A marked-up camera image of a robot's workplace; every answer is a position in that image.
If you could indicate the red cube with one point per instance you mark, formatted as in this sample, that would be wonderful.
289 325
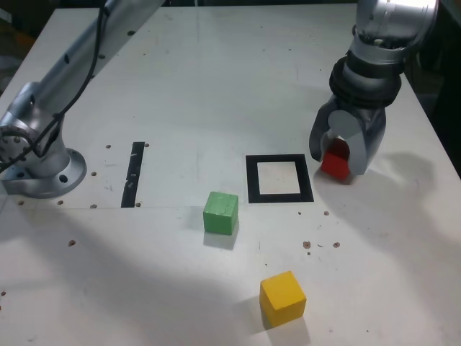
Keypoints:
335 166

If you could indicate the black tape square outline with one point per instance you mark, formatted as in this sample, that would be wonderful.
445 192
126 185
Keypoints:
252 180

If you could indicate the green cube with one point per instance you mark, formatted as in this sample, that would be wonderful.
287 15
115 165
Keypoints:
220 216

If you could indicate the black tape strip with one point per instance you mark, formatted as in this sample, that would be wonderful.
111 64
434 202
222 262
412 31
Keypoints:
131 173

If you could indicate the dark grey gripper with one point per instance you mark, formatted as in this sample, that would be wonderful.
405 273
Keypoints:
371 114

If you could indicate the yellow cube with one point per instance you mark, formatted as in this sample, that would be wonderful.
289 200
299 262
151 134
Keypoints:
282 299

